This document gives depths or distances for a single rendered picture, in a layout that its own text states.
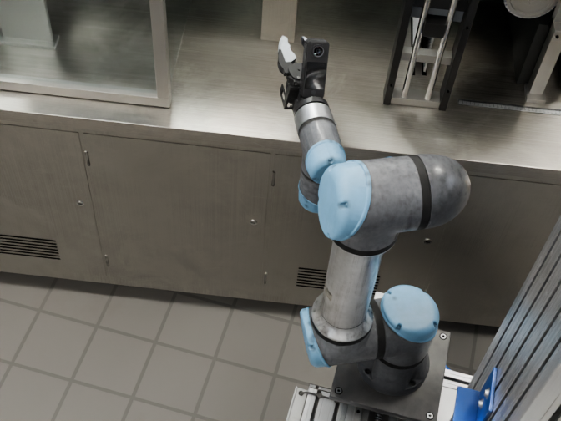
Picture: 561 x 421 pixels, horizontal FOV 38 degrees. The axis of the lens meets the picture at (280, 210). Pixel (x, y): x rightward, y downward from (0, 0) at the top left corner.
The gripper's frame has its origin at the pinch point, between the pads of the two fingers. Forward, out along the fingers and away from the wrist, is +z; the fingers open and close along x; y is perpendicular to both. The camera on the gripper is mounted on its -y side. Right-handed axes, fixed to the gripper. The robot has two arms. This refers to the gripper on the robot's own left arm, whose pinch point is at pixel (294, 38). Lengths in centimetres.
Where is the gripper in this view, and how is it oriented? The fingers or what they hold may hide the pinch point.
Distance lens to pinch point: 176.6
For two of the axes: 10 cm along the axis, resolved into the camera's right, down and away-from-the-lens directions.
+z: -1.8, -7.9, 5.9
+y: -1.9, 6.2, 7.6
